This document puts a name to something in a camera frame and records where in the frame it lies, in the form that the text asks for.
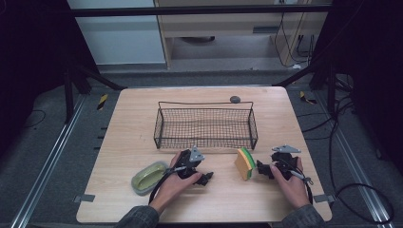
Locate aluminium floor rail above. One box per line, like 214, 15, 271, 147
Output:
313, 90, 397, 228
9, 94, 87, 228

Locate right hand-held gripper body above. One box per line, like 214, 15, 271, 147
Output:
269, 144, 302, 181

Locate person's left hand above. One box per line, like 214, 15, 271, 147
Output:
149, 151, 203, 214

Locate white cabinet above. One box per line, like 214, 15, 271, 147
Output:
67, 0, 167, 67

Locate green soap dish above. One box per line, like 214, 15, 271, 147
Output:
130, 160, 170, 197

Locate black hanging cables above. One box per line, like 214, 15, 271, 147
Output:
273, 11, 318, 68

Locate light wooden desk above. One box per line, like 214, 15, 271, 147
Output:
153, 0, 335, 70

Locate left hand-held gripper cable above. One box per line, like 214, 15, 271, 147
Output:
147, 165, 188, 205

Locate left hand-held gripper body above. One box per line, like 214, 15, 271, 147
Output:
173, 145, 206, 181

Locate person's right hand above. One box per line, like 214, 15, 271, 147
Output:
269, 157, 312, 211

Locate yellow and green sponge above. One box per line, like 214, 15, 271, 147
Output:
234, 146, 257, 181

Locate black metal stand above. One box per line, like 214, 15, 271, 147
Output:
62, 61, 128, 125
271, 58, 338, 116

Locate black horizontal bar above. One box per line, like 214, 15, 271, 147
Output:
70, 4, 333, 18

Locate grey table bracket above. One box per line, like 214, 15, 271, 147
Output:
313, 193, 336, 204
72, 193, 96, 203

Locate yellow and black striped tape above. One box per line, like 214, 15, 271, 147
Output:
298, 90, 318, 105
96, 93, 109, 111

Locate hand-held gripper cable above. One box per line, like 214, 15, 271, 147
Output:
279, 157, 315, 205
147, 165, 188, 205

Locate black floor cable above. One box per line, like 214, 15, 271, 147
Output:
297, 93, 395, 225
23, 108, 48, 129

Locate right hand-held gripper cable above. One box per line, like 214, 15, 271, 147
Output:
279, 157, 315, 205

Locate black wire mesh basket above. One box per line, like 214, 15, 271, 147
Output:
153, 100, 259, 151

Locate black curtain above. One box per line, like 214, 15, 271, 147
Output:
0, 0, 100, 161
311, 0, 403, 179

